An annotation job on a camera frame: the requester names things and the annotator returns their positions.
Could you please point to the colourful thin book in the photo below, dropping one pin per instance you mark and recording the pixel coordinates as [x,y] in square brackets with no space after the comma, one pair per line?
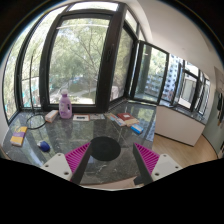
[114,118]

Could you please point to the purple detergent bottle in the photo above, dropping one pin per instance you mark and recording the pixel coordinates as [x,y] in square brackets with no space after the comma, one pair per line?
[65,108]

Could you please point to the round black mouse pad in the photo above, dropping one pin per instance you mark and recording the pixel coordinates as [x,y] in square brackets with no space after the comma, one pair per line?
[105,148]

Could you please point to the white paper sheet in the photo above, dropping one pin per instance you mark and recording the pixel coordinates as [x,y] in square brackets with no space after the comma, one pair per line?
[96,116]

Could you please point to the black window frame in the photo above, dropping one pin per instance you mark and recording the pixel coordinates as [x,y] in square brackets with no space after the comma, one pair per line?
[96,41]

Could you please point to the blue box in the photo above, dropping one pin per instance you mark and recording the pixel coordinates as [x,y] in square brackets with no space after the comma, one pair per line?
[137,129]

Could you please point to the flat red-framed card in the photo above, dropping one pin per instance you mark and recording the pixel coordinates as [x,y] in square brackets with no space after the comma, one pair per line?
[81,117]

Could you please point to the yellow and purple box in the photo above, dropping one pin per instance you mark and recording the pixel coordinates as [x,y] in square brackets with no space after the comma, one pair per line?
[18,136]

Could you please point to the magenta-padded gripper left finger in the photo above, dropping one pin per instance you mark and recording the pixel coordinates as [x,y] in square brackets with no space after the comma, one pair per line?
[69,166]

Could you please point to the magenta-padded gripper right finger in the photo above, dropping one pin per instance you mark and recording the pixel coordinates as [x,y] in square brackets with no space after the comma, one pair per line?
[153,166]

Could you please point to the red book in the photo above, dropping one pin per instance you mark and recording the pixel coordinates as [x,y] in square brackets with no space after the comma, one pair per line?
[128,119]

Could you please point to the blue computer mouse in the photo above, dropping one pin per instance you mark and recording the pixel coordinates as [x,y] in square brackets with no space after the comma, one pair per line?
[43,146]

